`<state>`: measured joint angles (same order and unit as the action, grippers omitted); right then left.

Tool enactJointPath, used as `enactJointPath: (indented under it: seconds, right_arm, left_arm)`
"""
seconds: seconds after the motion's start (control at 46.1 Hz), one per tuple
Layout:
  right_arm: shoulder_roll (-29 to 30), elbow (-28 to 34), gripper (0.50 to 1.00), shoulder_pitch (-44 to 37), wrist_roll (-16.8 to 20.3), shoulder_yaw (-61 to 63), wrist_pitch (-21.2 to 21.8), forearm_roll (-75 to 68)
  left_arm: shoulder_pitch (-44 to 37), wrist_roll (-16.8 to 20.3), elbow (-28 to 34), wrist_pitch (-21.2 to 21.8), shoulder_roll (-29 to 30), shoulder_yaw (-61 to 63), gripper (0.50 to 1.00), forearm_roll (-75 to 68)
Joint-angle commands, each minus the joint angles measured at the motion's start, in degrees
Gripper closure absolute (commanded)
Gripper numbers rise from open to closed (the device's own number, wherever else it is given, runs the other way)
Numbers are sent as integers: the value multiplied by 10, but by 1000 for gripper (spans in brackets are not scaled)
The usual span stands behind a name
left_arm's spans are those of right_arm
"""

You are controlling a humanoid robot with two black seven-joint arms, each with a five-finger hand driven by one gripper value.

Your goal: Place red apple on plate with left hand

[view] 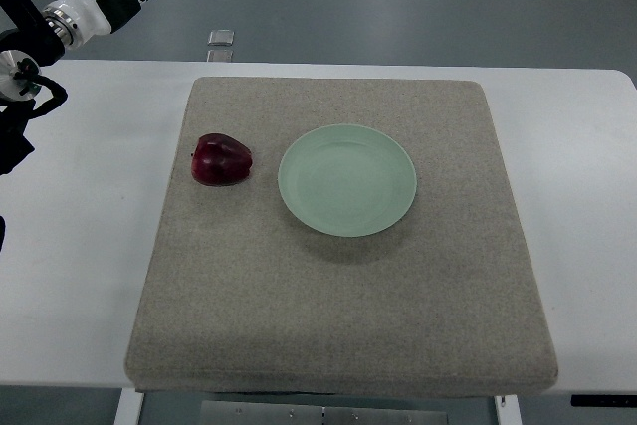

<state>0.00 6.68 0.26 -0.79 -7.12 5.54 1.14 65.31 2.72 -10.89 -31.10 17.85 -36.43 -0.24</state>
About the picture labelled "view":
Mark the red apple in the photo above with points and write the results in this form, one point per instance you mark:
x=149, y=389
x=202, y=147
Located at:
x=220, y=160

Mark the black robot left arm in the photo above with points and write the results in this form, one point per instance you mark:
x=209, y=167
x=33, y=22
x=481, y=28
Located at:
x=26, y=93

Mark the upper metal floor plate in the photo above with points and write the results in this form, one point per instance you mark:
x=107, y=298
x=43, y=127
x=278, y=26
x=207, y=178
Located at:
x=221, y=38

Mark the metal floor plate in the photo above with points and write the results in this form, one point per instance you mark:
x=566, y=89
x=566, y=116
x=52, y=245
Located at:
x=220, y=55
x=221, y=38

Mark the lower metal floor plate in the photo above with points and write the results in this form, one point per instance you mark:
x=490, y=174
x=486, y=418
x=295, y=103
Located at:
x=220, y=55

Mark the light green plate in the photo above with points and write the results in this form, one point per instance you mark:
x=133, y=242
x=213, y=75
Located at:
x=347, y=180

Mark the white table leg left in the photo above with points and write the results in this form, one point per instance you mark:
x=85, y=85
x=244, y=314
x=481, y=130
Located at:
x=129, y=407

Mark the white table leg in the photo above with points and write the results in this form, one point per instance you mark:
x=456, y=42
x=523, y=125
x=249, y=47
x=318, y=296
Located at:
x=129, y=407
x=508, y=410

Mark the white table leg right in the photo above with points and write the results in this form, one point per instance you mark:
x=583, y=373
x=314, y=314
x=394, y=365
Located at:
x=508, y=410

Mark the black table control panel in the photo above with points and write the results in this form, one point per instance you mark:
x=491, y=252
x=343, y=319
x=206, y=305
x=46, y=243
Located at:
x=603, y=401

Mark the grey metal base plate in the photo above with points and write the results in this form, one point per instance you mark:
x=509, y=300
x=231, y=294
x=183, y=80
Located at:
x=226, y=412

